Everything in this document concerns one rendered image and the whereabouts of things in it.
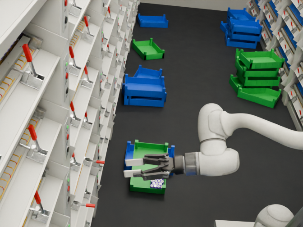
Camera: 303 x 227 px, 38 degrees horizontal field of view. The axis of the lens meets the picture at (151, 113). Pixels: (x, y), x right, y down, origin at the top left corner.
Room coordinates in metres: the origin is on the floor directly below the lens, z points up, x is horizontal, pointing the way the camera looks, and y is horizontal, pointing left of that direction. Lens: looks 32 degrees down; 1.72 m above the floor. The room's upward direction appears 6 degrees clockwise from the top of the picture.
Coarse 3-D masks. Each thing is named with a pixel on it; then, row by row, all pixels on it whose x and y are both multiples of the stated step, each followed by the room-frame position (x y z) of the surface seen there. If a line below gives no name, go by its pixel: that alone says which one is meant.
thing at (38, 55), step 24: (24, 48) 0.78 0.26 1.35; (48, 48) 0.94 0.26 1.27; (0, 72) 0.74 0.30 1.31; (24, 72) 0.78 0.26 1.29; (48, 72) 0.85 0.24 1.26; (0, 96) 0.70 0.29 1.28; (24, 96) 0.73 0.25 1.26; (0, 120) 0.64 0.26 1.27; (24, 120) 0.66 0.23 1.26; (0, 144) 0.58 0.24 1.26; (0, 168) 0.52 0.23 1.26
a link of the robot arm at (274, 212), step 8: (264, 208) 1.32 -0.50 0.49; (272, 208) 1.30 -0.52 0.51; (280, 208) 1.31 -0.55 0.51; (264, 216) 1.27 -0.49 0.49; (272, 216) 1.26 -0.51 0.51; (280, 216) 1.26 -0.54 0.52; (288, 216) 1.26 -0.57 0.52; (256, 224) 1.28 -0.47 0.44; (264, 224) 1.25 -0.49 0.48; (272, 224) 1.23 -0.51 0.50; (280, 224) 1.23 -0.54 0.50
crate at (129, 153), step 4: (128, 144) 2.23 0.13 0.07; (128, 148) 2.23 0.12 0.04; (132, 148) 2.25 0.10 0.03; (168, 148) 2.25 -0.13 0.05; (172, 148) 2.23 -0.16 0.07; (128, 152) 2.23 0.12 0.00; (132, 152) 2.23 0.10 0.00; (168, 152) 2.25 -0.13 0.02; (172, 152) 2.23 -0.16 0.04; (128, 156) 2.19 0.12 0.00; (132, 156) 2.19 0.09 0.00; (172, 156) 2.23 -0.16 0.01; (124, 160) 2.05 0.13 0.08; (124, 164) 2.05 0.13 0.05; (124, 168) 2.05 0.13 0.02; (128, 168) 2.05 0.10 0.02
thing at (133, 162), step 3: (126, 159) 1.38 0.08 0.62; (129, 159) 1.38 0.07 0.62; (132, 159) 1.38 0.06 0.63; (135, 159) 1.38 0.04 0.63; (138, 159) 1.38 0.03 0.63; (141, 159) 1.37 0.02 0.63; (126, 162) 1.37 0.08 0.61; (129, 162) 1.37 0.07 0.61; (132, 162) 1.37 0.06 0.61; (135, 162) 1.37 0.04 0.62; (138, 162) 1.37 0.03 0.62; (141, 162) 1.37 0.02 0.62; (126, 165) 1.37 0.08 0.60; (129, 165) 1.37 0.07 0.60; (132, 165) 1.37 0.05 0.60; (135, 165) 1.37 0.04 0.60; (138, 165) 1.38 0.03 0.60
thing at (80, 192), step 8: (96, 136) 1.64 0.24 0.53; (88, 144) 1.62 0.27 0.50; (96, 144) 1.64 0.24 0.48; (88, 152) 1.56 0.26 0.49; (88, 168) 1.46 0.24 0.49; (80, 176) 1.39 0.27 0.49; (88, 176) 1.41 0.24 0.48; (80, 184) 1.35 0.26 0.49; (80, 192) 1.30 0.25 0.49; (80, 200) 1.26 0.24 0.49; (80, 208) 1.22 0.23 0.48; (72, 216) 1.17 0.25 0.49; (72, 224) 1.13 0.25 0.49
